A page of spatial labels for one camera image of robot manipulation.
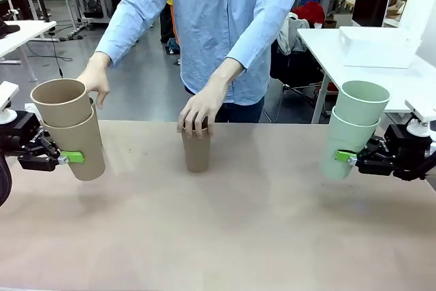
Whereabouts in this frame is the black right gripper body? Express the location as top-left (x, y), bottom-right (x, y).
top-left (380, 123), bottom-right (433, 170)

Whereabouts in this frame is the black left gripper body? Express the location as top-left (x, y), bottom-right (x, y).
top-left (0, 110), bottom-right (42, 155)

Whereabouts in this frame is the pale green plastic cup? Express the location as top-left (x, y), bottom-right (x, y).
top-left (318, 106), bottom-right (381, 181)
top-left (335, 80), bottom-right (391, 127)

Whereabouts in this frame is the brown plastic cup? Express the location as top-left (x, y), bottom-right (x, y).
top-left (30, 78), bottom-right (95, 125)
top-left (181, 122), bottom-right (212, 173)
top-left (40, 97), bottom-right (106, 182)

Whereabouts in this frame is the person's right forearm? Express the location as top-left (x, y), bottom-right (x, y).
top-left (94, 0), bottom-right (163, 67)

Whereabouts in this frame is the person's left forearm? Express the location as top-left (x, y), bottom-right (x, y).
top-left (209, 0), bottom-right (294, 93)

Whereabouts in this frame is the white plastic basket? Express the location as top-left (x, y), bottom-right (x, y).
top-left (338, 26), bottom-right (422, 69)

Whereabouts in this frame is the white basket table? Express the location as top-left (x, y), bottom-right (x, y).
top-left (296, 27), bottom-right (436, 124)

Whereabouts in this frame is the person's right hand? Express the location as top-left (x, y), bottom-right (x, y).
top-left (76, 51), bottom-right (111, 108)

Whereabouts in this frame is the person's left hand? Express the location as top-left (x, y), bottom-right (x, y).
top-left (176, 76), bottom-right (228, 140)

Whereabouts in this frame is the white side table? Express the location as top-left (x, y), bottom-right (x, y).
top-left (0, 20), bottom-right (57, 82)

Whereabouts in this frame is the black object on side table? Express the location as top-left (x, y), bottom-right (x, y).
top-left (0, 20), bottom-right (20, 39)

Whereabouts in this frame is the black floor power strip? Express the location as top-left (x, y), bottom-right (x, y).
top-left (56, 31), bottom-right (84, 42)

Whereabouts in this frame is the black chair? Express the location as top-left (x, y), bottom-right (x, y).
top-left (270, 47), bottom-right (328, 123)

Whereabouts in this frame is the grey jacket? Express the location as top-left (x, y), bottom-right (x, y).
top-left (277, 12), bottom-right (311, 56)

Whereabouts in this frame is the black monitor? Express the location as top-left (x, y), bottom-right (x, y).
top-left (351, 0), bottom-right (391, 28)

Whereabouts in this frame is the red cloth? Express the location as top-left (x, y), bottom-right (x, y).
top-left (292, 1), bottom-right (326, 25)

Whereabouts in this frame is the person in blue shirt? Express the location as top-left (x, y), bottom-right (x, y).
top-left (94, 0), bottom-right (304, 124)

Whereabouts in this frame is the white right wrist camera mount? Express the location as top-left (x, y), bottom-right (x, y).
top-left (404, 98), bottom-right (436, 137)

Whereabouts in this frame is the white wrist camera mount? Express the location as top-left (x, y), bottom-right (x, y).
top-left (404, 98), bottom-right (436, 137)
top-left (0, 81), bottom-right (20, 125)

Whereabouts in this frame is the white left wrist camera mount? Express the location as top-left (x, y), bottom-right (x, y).
top-left (0, 81), bottom-right (20, 125)

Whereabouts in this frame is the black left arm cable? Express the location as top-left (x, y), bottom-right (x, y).
top-left (0, 153), bottom-right (14, 207)

